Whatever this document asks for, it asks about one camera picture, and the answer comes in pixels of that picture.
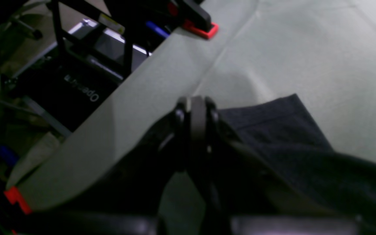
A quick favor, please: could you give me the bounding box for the red clamp left corner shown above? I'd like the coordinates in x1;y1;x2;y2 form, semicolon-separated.
167;0;219;39

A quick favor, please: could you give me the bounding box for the light green tablecloth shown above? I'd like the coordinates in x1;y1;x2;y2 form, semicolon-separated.
7;0;376;235

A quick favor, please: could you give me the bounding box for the black computer case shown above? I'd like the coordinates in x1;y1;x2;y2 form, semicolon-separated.
9;56;122;132

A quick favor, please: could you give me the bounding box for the dark grey t-shirt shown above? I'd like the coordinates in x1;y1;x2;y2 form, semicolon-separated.
219;94;376;229

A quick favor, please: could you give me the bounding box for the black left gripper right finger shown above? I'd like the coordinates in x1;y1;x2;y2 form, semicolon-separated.
190;97;376;235

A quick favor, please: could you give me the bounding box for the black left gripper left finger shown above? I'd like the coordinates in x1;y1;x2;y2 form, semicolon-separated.
44;98;189;235

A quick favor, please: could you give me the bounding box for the red clamp right edge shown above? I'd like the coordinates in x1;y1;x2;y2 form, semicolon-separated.
3;186;33;215

